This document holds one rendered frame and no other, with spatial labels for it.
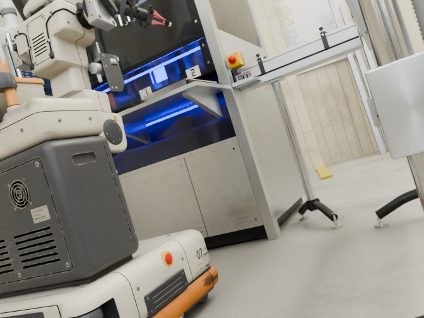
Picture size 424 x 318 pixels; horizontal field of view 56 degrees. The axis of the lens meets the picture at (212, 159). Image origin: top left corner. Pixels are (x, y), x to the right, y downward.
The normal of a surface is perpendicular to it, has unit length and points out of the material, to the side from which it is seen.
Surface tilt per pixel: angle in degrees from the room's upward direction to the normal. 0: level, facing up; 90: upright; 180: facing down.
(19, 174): 90
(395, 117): 90
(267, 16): 90
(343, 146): 90
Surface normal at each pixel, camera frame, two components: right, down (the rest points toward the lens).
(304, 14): -0.21, 0.05
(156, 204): -0.42, 0.11
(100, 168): 0.85, -0.26
